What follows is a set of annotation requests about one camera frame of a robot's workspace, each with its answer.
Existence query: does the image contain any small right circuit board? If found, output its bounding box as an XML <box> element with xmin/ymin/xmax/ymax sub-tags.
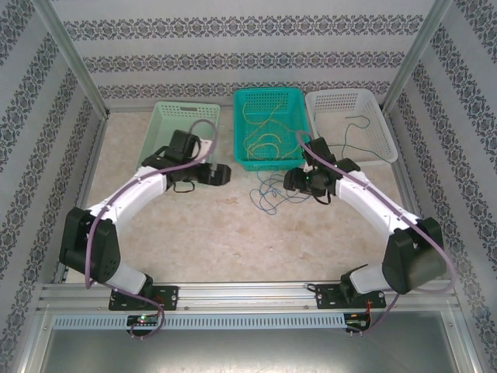
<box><xmin>346</xmin><ymin>313</ymin><xmax>372</xmax><ymax>329</ymax></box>

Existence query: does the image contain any light green perforated plastic basket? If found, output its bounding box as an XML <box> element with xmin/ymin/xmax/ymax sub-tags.
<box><xmin>134</xmin><ymin>100</ymin><xmax>221</xmax><ymax>174</ymax></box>

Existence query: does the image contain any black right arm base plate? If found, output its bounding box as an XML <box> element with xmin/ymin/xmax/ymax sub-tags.
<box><xmin>315</xmin><ymin>283</ymin><xmax>388</xmax><ymax>311</ymax></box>

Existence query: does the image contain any thin yellow cable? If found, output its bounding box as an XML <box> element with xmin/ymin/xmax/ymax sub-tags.
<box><xmin>240</xmin><ymin>101</ymin><xmax>304</xmax><ymax>162</ymax></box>
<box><xmin>248</xmin><ymin>131</ymin><xmax>287</xmax><ymax>160</ymax></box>
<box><xmin>243</xmin><ymin>101</ymin><xmax>285</xmax><ymax>156</ymax></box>

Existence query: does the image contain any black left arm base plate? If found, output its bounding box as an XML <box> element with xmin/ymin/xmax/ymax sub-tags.
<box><xmin>108</xmin><ymin>285</ymin><xmax>180</xmax><ymax>312</ymax></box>

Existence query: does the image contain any grey slotted cable duct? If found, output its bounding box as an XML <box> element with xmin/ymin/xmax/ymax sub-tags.
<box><xmin>52</xmin><ymin>312</ymin><xmax>347</xmax><ymax>332</ymax></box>

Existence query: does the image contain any white perforated plastic basket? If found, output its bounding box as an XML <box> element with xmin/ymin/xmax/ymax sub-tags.
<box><xmin>303</xmin><ymin>88</ymin><xmax>398</xmax><ymax>164</ymax></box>

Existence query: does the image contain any aluminium frame post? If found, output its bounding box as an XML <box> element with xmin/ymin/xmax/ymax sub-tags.
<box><xmin>382</xmin><ymin>0</ymin><xmax>454</xmax><ymax>114</ymax></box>
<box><xmin>33</xmin><ymin>0</ymin><xmax>110</xmax><ymax>118</ymax></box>

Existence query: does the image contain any grey metal front panel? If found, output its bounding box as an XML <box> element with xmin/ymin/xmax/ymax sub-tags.
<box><xmin>23</xmin><ymin>328</ymin><xmax>481</xmax><ymax>373</ymax></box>

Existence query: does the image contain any teal perforated plastic basket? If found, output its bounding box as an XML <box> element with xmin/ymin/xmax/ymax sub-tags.
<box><xmin>231</xmin><ymin>87</ymin><xmax>315</xmax><ymax>173</ymax></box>

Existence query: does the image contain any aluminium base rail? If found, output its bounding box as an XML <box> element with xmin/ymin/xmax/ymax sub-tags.
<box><xmin>36</xmin><ymin>281</ymin><xmax>460</xmax><ymax>312</ymax></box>

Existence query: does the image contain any thin green cable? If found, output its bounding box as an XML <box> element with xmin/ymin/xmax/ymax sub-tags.
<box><xmin>313</xmin><ymin>112</ymin><xmax>374</xmax><ymax>157</ymax></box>

